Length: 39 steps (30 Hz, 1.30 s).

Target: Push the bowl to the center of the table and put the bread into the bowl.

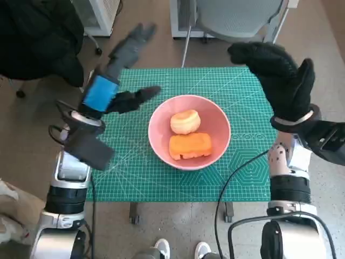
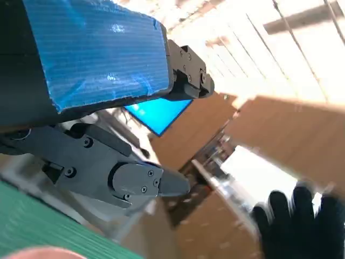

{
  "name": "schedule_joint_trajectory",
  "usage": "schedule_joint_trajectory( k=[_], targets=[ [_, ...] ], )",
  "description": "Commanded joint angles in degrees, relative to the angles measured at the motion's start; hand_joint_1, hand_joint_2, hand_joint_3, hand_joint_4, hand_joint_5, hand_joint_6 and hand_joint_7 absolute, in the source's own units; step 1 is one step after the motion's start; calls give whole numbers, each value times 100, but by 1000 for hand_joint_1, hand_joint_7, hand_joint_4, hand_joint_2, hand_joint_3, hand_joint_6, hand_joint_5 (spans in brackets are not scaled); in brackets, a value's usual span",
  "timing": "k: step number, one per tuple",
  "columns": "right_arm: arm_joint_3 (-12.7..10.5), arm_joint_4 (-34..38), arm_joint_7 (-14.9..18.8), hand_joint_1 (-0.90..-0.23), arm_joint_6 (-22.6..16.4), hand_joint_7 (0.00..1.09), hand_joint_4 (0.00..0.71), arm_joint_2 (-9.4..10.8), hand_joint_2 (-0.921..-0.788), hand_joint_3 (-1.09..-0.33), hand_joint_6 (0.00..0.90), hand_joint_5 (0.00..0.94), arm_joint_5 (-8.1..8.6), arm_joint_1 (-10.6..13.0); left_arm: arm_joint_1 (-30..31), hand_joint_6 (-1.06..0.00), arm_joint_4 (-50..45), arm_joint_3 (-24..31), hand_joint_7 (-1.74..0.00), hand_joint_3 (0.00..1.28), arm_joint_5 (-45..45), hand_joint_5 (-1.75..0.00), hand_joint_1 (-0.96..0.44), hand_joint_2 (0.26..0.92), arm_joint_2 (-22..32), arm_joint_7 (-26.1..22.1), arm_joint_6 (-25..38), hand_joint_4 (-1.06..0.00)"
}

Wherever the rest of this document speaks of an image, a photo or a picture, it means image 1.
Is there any office chair base with casters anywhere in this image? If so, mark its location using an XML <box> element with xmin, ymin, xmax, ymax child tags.
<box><xmin>9</xmin><ymin>33</ymin><xmax>103</xmax><ymax>98</ymax></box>

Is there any green cutting mat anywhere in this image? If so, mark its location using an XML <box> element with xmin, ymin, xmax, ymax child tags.
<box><xmin>86</xmin><ymin>67</ymin><xmax>278</xmax><ymax>202</ymax></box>

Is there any pink bowl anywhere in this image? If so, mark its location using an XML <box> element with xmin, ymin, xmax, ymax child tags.
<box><xmin>148</xmin><ymin>94</ymin><xmax>232</xmax><ymax>171</ymax></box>

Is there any white shoe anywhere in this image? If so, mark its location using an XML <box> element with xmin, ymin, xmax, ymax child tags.
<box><xmin>154</xmin><ymin>238</ymin><xmax>170</xmax><ymax>259</ymax></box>
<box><xmin>194</xmin><ymin>242</ymin><xmax>211</xmax><ymax>259</ymax></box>

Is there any rectangular orange bread loaf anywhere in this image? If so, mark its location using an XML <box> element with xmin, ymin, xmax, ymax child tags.
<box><xmin>169</xmin><ymin>132</ymin><xmax>213</xmax><ymax>161</ymax></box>

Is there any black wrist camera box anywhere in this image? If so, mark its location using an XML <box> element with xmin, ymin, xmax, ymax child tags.
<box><xmin>63</xmin><ymin>132</ymin><xmax>115</xmax><ymax>171</ymax></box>
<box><xmin>301</xmin><ymin>120</ymin><xmax>345</xmax><ymax>166</ymax></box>

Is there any round bread bun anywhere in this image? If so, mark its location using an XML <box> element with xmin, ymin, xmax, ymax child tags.
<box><xmin>170</xmin><ymin>109</ymin><xmax>202</xmax><ymax>135</ymax></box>

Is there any black table leg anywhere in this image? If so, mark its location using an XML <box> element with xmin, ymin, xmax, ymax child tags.
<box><xmin>129</xmin><ymin>201</ymin><xmax>140</xmax><ymax>224</ymax></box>
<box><xmin>224</xmin><ymin>201</ymin><xmax>234</xmax><ymax>223</ymax></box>

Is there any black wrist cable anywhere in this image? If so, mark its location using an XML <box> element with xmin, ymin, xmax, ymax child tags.
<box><xmin>48</xmin><ymin>100</ymin><xmax>81</xmax><ymax>145</ymax></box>

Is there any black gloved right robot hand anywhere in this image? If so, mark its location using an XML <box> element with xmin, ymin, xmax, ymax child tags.
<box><xmin>227</xmin><ymin>42</ymin><xmax>316</xmax><ymax>121</ymax></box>

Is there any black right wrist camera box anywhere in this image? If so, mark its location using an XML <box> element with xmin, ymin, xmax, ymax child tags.
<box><xmin>301</xmin><ymin>120</ymin><xmax>345</xmax><ymax>166</ymax></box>

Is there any white vented cabinet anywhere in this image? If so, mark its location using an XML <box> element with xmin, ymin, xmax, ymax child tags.
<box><xmin>169</xmin><ymin>0</ymin><xmax>215</xmax><ymax>40</ymax></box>
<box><xmin>71</xmin><ymin>0</ymin><xmax>122</xmax><ymax>37</ymax></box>

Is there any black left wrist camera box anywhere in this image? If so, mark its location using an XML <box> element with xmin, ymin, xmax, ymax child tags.
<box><xmin>63</xmin><ymin>132</ymin><xmax>115</xmax><ymax>171</ymax></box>

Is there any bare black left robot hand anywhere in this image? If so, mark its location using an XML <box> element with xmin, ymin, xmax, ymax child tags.
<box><xmin>78</xmin><ymin>23</ymin><xmax>162</xmax><ymax>119</ymax></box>

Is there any black looped cable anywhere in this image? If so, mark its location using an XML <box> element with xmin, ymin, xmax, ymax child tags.
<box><xmin>227</xmin><ymin>212</ymin><xmax>337</xmax><ymax>259</ymax></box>

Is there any grey mesh chair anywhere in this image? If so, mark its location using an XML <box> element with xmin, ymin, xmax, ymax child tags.
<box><xmin>194</xmin><ymin>0</ymin><xmax>299</xmax><ymax>44</ymax></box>

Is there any white metal rod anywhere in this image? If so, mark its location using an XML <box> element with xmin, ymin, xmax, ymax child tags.
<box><xmin>271</xmin><ymin>9</ymin><xmax>291</xmax><ymax>45</ymax></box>
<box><xmin>181</xmin><ymin>25</ymin><xmax>195</xmax><ymax>69</ymax></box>

